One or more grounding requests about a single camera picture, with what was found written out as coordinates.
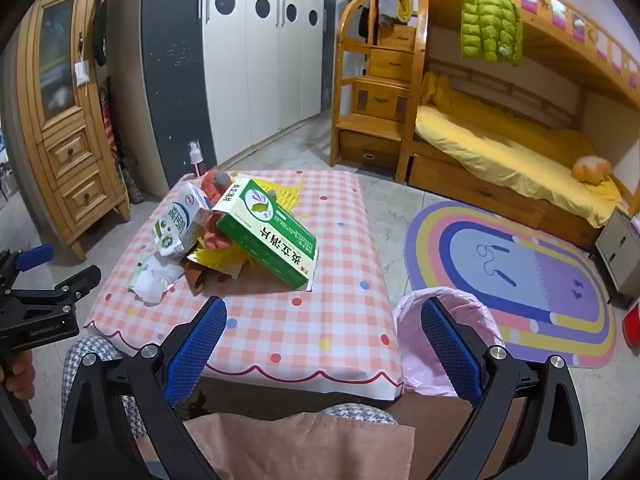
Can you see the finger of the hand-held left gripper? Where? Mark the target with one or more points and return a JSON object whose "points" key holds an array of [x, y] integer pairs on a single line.
{"points": [[32, 257], [80, 280]]}

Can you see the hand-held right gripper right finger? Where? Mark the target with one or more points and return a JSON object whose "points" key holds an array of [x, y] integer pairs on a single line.
{"points": [[450, 350]]}

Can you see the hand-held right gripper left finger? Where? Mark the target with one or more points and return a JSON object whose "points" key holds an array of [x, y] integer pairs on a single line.
{"points": [[197, 350]]}

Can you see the pink trash bag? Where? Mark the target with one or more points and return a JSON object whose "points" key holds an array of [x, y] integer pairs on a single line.
{"points": [[415, 355]]}

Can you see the person's left forearm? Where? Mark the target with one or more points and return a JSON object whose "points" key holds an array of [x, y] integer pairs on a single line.
{"points": [[17, 435]]}

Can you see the person's left hand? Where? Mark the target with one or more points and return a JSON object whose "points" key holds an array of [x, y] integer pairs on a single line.
{"points": [[17, 375]]}

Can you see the person's houndstooth trousers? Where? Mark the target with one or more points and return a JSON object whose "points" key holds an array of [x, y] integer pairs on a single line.
{"points": [[95, 347]]}

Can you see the white crumpled tissue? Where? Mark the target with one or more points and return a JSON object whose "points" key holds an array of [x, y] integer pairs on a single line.
{"points": [[155, 280]]}

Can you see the brown cardboard box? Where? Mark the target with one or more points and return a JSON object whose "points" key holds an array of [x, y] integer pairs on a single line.
{"points": [[440, 435]]}

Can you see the yellow foam fruit net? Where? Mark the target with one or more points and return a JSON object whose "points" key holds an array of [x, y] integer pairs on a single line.
{"points": [[285, 192], [215, 257]]}

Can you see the rainbow oval rug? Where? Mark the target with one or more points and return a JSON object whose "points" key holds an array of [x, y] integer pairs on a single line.
{"points": [[500, 260]]}

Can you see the pink checked tablecloth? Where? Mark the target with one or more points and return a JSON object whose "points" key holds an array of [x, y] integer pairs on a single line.
{"points": [[300, 320]]}

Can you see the white milk carton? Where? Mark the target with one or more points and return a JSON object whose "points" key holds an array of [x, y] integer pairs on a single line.
{"points": [[175, 225]]}

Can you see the camouflage long bag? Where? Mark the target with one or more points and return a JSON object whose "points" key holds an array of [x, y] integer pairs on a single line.
{"points": [[131, 180]]}

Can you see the wooden drawer cabinet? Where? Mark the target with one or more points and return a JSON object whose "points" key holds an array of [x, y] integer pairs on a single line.
{"points": [[70, 150]]}

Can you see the red crumpled wrapper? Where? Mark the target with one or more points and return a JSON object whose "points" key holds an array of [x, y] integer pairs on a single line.
{"points": [[217, 235]]}

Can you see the green and white box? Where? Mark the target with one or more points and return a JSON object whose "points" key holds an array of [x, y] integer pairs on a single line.
{"points": [[265, 240]]}

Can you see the red patterned long bag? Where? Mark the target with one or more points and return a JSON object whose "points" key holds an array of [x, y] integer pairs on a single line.
{"points": [[107, 120]]}

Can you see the small spray bottle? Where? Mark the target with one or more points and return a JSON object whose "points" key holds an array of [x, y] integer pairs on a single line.
{"points": [[196, 162]]}

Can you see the orange foam fruit net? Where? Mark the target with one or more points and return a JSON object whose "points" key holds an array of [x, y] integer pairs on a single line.
{"points": [[217, 185]]}

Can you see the red plastic basin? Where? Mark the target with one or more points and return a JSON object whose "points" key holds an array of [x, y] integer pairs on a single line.
{"points": [[632, 325]]}

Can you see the white hanging tag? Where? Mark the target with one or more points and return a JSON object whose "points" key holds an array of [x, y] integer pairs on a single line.
{"points": [[81, 72]]}

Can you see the grey nightstand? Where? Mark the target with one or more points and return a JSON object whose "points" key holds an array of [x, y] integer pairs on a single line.
{"points": [[620, 250]]}

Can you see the yellow bed sheet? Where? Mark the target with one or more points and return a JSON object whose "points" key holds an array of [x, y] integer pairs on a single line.
{"points": [[500, 150]]}

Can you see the orange plush pillow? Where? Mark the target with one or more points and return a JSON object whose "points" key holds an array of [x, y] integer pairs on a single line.
{"points": [[590, 167]]}

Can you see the dark hanging bag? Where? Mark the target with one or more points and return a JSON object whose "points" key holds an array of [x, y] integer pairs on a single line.
{"points": [[100, 25]]}

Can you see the wooden stair drawers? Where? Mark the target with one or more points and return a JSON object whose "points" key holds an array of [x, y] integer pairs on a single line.
{"points": [[380, 100]]}

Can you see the white and grey wardrobe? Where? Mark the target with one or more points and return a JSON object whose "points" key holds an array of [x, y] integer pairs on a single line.
{"points": [[260, 60]]}

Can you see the wooden bunk bed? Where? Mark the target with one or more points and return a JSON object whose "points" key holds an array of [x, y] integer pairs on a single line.
{"points": [[545, 35]]}

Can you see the green puffer jacket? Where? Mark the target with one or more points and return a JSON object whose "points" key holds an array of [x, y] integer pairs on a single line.
{"points": [[487, 20]]}

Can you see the yellow and grey jacket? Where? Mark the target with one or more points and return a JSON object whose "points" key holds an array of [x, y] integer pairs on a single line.
{"points": [[387, 0]]}

